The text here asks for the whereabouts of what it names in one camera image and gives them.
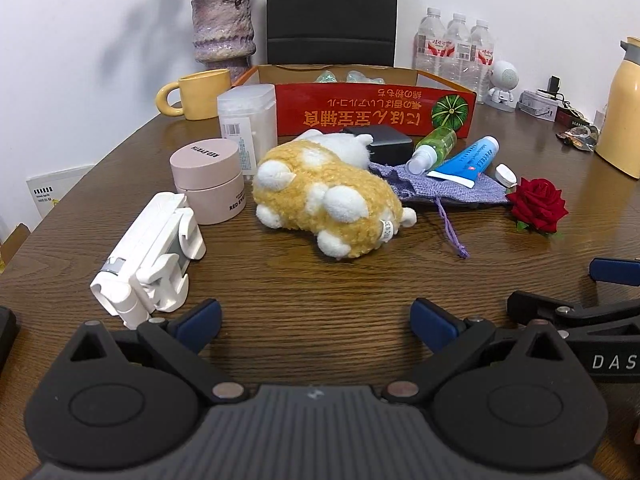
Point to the yellow ceramic mug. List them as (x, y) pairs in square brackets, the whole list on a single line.
[(205, 95)]

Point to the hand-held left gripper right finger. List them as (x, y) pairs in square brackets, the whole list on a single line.
[(432, 325)]

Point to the small grey box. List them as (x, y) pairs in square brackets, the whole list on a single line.
[(536, 106)]

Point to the black flat object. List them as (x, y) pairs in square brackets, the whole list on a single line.
[(7, 335)]

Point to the yellow and white plush toy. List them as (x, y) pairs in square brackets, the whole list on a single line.
[(310, 185)]

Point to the black rectangular box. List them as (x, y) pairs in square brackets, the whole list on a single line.
[(390, 142)]

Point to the crumpled snack wrappers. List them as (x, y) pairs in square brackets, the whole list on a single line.
[(580, 139)]

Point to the white folding phone stand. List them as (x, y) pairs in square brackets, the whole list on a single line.
[(145, 255)]

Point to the white paper sheet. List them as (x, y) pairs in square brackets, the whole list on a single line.
[(55, 190)]

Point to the red cardboard box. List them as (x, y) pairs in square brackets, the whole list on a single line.
[(360, 110)]

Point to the green spray bottle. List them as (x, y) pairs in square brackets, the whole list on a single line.
[(437, 142)]

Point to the dark flat box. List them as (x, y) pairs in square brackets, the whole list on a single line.
[(575, 119)]

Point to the small white cap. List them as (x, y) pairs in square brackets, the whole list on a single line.
[(506, 175)]

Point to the brown cardboard piece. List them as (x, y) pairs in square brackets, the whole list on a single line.
[(12, 247)]

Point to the green plastic packet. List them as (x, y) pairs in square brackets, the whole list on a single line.
[(325, 78), (365, 77)]

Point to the red artificial rose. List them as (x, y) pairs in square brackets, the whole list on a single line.
[(540, 202)]

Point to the white robot figurine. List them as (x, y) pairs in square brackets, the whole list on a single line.
[(504, 82)]

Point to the pink round jar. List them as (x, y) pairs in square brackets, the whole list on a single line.
[(205, 160), (217, 205)]

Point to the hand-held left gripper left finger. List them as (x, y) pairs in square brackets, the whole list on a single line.
[(197, 325)]

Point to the blue and white tube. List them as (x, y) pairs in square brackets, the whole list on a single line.
[(465, 162)]

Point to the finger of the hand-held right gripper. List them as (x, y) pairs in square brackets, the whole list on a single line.
[(545, 307), (617, 271)]

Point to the clear cotton swab box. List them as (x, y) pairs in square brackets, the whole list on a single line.
[(247, 125)]

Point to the cream thermos jug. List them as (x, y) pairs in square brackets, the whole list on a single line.
[(622, 115)]

